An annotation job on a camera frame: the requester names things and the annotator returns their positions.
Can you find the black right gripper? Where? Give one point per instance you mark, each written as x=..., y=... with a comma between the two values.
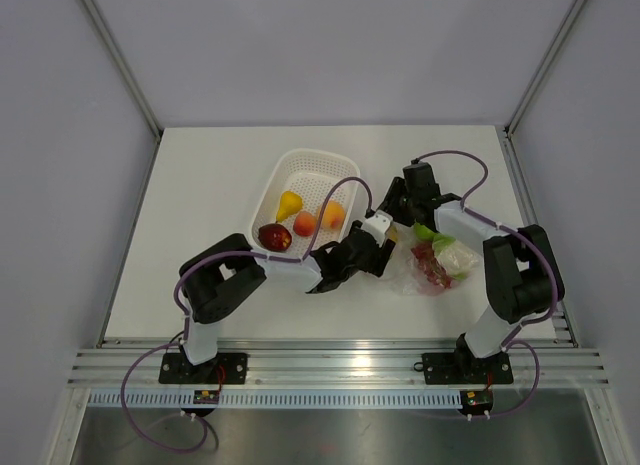
x=389, y=204

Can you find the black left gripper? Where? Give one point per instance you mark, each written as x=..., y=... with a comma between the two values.
x=378, y=258

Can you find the fake orange fruit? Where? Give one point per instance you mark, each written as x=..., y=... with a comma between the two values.
x=333, y=216

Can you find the clear zip top bag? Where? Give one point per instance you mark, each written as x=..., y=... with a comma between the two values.
x=402, y=274

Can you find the fake peach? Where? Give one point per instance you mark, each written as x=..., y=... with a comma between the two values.
x=304, y=224

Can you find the fake yellow pear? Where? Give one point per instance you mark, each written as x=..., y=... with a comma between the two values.
x=289, y=205

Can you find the fake dark red apple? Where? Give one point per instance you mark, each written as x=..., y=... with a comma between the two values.
x=274, y=237

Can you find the fake mango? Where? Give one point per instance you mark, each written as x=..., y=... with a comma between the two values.
x=392, y=234

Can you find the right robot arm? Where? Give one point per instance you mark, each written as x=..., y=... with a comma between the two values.
x=522, y=280

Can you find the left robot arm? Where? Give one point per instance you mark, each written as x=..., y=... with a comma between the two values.
x=212, y=285

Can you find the fake red grapes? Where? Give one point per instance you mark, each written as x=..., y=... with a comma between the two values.
x=427, y=263

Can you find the white perforated plastic basket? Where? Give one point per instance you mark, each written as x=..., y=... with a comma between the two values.
x=311, y=174

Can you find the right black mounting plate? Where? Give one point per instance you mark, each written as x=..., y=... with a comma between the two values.
x=451, y=368

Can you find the black mounting plate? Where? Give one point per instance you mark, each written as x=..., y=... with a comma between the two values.
x=451, y=368
x=225, y=368

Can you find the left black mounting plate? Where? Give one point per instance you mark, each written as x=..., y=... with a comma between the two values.
x=225, y=368

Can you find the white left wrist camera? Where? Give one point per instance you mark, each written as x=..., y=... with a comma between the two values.
x=377, y=226

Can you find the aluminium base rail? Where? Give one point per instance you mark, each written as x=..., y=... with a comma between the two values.
x=347, y=364

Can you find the white slotted cable duct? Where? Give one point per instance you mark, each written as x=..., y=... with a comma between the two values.
x=278, y=399

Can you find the right aluminium frame post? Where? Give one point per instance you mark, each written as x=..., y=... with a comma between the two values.
x=543, y=69

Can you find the aluminium frame post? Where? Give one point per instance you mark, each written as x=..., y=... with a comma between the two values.
x=109, y=42
x=543, y=69

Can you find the left aluminium frame post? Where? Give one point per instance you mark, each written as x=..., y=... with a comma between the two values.
x=109, y=42

